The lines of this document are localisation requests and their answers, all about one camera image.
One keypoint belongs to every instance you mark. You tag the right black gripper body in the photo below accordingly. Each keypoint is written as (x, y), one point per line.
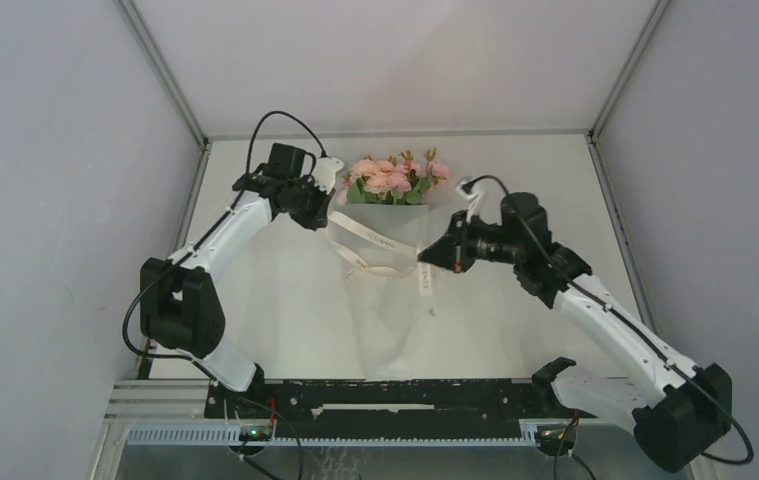
(489, 243)

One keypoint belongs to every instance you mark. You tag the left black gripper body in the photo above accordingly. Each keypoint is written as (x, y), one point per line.
(307, 202)

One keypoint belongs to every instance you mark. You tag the translucent white wrapping paper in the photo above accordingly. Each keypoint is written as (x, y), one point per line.
(387, 311)

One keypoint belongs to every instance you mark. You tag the pink fake flower stem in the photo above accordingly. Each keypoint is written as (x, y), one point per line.
(435, 175)
(404, 179)
(366, 182)

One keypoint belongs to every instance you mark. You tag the cream printed ribbon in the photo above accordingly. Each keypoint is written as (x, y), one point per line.
(425, 273)

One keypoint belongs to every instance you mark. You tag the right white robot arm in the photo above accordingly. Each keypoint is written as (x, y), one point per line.
(674, 408)

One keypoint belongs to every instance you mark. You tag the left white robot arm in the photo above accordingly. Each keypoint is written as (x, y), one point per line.
(179, 305)

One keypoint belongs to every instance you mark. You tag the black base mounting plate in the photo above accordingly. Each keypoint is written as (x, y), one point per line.
(443, 408)

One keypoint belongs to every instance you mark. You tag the right controller board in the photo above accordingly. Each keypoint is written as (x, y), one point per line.
(547, 436)

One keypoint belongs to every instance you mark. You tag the controller board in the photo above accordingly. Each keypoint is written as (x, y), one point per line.
(250, 435)
(547, 436)

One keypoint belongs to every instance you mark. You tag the left controller board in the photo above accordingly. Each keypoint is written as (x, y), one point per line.
(250, 435)

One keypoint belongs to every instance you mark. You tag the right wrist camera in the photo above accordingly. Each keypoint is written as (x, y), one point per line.
(473, 193)

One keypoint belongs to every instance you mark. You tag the white slotted cable duct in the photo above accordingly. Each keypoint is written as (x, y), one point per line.
(186, 435)

